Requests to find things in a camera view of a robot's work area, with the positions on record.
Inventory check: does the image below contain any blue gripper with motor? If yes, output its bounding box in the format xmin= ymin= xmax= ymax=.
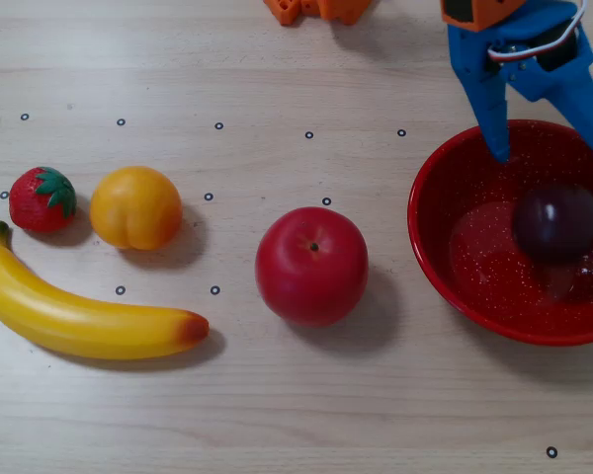
xmin=447 ymin=1 xmax=593 ymax=178

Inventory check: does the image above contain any yellow banana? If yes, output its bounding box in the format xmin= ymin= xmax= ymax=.
xmin=0 ymin=219 xmax=211 ymax=361

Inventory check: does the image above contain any red strawberry with green leaves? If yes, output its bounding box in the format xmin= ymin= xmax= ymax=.
xmin=8 ymin=166 xmax=78 ymax=234

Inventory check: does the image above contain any red apple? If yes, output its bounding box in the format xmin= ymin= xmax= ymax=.
xmin=254 ymin=205 xmax=370 ymax=329

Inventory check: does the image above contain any red speckled enamel bowl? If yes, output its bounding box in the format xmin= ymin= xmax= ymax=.
xmin=407 ymin=118 xmax=593 ymax=347

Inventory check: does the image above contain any dark purple plum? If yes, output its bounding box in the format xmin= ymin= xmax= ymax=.
xmin=512 ymin=184 xmax=593 ymax=265

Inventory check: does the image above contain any white red black servo cable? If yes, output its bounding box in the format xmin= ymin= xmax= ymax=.
xmin=486 ymin=0 xmax=588 ymax=63

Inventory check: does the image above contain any yellow orange peach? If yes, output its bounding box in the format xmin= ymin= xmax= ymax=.
xmin=89 ymin=165 xmax=184 ymax=252

